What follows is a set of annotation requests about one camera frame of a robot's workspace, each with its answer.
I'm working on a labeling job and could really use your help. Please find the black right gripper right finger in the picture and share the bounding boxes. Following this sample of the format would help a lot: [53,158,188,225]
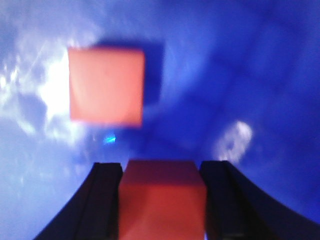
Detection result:
[199,161,320,240]

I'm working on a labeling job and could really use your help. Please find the red cube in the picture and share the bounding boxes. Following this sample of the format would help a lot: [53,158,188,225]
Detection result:
[67,47,145,127]
[118,160,207,240]

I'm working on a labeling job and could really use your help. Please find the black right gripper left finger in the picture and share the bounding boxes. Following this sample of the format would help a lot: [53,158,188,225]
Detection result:
[35,162,123,240]

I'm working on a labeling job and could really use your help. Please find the red cube in bin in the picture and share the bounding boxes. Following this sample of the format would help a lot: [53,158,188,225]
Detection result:
[67,47,145,127]

